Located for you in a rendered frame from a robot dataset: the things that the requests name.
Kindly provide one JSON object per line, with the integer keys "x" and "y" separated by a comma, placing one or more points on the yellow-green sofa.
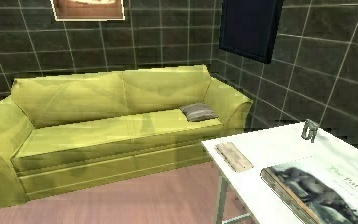
{"x": 97, "y": 133}

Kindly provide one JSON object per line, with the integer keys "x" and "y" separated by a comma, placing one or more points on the grey striped cushion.
{"x": 198, "y": 111}

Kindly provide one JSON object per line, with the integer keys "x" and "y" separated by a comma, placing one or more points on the light wooden block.
{"x": 233, "y": 156}

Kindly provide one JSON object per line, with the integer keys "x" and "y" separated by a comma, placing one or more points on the white table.
{"x": 270, "y": 150}

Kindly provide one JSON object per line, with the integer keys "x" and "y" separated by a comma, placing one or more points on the small grey figurine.
{"x": 309, "y": 130}

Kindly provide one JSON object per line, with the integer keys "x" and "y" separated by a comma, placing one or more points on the book with dark animal cover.
{"x": 315, "y": 196}

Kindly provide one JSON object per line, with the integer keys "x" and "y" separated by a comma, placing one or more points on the white newspaper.
{"x": 345, "y": 166}

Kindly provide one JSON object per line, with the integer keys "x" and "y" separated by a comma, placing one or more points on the black wall television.
{"x": 248, "y": 26}

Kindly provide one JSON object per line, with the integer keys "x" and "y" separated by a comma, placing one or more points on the brown framed wall picture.
{"x": 88, "y": 9}

